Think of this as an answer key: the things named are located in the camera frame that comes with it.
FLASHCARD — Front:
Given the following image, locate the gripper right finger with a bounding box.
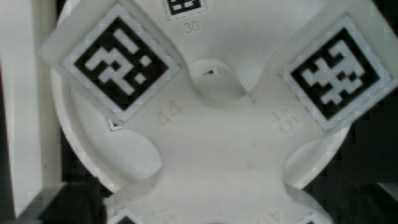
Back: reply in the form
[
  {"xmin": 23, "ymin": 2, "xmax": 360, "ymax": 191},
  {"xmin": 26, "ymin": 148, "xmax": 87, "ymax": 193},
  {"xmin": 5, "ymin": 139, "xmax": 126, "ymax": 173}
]
[{"xmin": 307, "ymin": 182, "xmax": 398, "ymax": 224}]

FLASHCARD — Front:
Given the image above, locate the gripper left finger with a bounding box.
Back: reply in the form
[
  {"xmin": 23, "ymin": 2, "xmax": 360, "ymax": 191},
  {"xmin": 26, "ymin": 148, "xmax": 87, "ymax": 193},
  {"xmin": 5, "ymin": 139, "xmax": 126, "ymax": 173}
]
[{"xmin": 34, "ymin": 181, "xmax": 114, "ymax": 224}]

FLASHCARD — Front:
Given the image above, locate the white cross-shaped table base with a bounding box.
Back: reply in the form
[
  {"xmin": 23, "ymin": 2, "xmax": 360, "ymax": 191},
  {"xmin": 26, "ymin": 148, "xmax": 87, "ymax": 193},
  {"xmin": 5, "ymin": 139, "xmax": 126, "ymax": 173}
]
[{"xmin": 41, "ymin": 0, "xmax": 398, "ymax": 224}]

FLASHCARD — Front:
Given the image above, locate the white cylindrical table leg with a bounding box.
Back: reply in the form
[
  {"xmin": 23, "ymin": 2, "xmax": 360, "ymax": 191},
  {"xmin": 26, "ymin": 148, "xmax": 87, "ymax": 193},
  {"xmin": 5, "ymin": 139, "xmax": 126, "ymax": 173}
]
[{"xmin": 188, "ymin": 58, "xmax": 247, "ymax": 106}]

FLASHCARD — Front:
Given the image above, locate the white round table top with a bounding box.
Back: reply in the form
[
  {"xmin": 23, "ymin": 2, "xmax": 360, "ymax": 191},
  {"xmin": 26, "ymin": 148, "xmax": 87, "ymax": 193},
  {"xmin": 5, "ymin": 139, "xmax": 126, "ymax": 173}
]
[{"xmin": 42, "ymin": 0, "xmax": 346, "ymax": 194}]

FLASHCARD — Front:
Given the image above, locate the white U-shaped fence frame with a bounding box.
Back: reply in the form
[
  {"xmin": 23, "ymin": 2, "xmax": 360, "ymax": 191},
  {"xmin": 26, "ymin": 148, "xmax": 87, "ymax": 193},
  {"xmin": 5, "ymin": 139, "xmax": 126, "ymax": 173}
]
[{"xmin": 0, "ymin": 0, "xmax": 60, "ymax": 216}]

